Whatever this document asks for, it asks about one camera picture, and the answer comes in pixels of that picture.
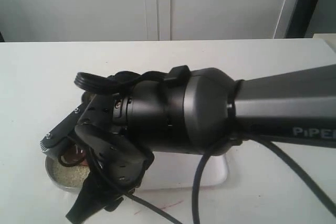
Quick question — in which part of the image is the small steel cup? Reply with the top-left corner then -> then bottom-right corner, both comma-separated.
81,91 -> 95,104

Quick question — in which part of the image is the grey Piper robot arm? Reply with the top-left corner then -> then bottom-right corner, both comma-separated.
40,65 -> 335,223

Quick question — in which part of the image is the white cabinet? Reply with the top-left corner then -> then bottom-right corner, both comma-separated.
1,0 -> 297,42

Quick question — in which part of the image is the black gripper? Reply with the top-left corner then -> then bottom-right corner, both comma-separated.
40,95 -> 114,160

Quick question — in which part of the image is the large steel rice bowl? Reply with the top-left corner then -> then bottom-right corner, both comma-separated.
45,156 -> 90,194

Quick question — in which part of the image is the white plastic tray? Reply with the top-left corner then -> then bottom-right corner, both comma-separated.
139,152 -> 228,191

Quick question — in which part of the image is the brown wooden spoon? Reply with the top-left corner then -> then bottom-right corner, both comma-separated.
62,145 -> 88,166

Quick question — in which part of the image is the dark door frame post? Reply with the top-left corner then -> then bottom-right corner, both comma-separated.
285,0 -> 318,39

